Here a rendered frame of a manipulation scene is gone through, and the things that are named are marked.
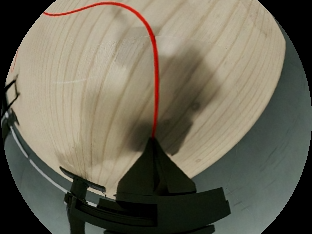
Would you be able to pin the black disc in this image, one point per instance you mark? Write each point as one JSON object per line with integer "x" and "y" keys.
{"x": 4, "y": 100}

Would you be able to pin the thin red cable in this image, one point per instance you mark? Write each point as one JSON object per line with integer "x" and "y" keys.
{"x": 154, "y": 50}

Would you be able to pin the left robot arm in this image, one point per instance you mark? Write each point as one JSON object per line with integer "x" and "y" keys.
{"x": 9, "y": 122}

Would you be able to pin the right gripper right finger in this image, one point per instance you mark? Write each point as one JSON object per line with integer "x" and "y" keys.
{"x": 173, "y": 181}

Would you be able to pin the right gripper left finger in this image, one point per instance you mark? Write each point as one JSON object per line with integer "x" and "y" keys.
{"x": 139, "y": 178}

